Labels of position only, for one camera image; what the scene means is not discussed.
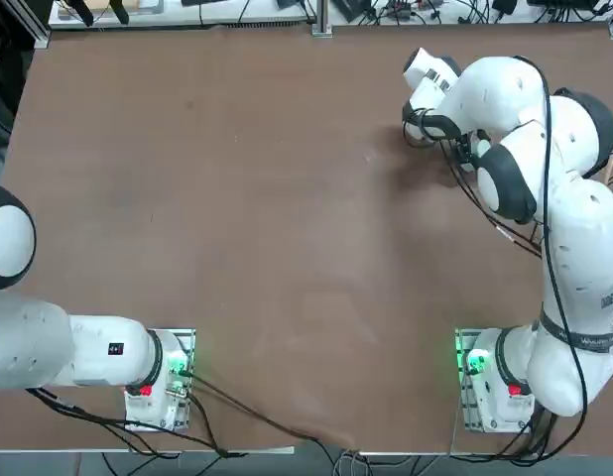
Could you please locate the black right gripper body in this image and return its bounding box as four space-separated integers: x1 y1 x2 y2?
452 138 479 174

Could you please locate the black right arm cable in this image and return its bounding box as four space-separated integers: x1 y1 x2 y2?
512 54 588 420

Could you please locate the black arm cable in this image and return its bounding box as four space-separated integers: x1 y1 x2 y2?
26 386 248 458
512 54 588 420

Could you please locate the upright post with bracket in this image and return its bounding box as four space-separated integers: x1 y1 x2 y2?
310 0 334 38

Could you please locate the black right base cable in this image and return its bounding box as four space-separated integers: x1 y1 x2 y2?
484 396 585 467

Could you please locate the black cable across table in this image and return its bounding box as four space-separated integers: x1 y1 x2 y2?
186 371 362 455

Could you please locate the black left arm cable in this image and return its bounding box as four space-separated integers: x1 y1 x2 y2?
26 386 248 458

